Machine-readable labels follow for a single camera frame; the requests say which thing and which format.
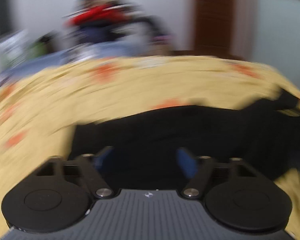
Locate black pants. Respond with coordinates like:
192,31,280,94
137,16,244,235
69,90,300,190

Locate yellow carrot print quilt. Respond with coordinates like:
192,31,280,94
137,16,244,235
0,56,300,237

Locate green plastic basket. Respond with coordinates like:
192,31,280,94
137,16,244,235
27,41,48,60

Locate floral white pillow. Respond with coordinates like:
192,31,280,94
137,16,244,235
0,30,30,68

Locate red knitted garment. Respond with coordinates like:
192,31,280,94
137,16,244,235
65,4,128,27

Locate brown wooden door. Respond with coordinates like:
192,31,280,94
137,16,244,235
194,0,235,57

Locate blue bed sheet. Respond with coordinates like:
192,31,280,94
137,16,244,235
0,41,142,79

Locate pile of mixed clothes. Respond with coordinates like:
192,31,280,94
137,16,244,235
64,0,173,56

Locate white wardrobe sliding door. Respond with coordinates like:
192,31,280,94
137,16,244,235
250,0,300,89

